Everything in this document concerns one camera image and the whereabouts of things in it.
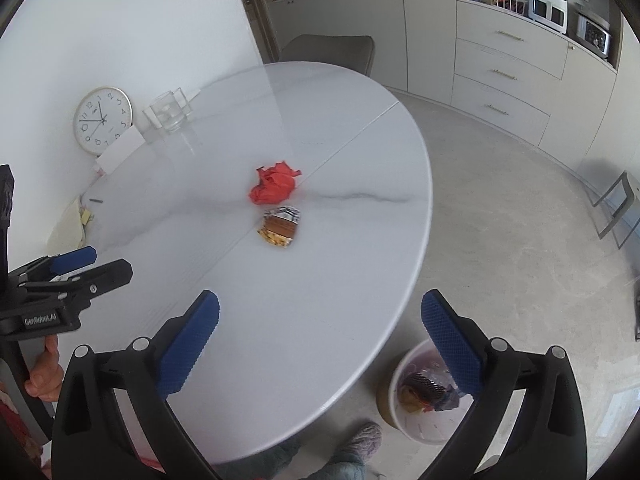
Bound brown snack wrapper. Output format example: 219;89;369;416
257;206;300;247

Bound red paper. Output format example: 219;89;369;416
248;162;302;205

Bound black foam mesh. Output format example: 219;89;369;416
404;373;447;405

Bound pink white trash bin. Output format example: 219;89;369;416
385;339;473;444

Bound person's left hand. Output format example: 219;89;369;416
25;335;64;402

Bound open notebook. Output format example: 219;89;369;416
47;196;92;255

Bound brown cork mat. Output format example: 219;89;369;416
375;378;395;428

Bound person's slippered foot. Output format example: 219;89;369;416
340;422;383;463

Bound clear glass container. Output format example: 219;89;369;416
150;88;192;132

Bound grey stool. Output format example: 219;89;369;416
592;170;639;249

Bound grey dining chair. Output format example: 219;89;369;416
279;35;375;76

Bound silver microwave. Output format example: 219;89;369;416
576;12;612;58

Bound round white wall clock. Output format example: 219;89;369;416
73;86;134;156

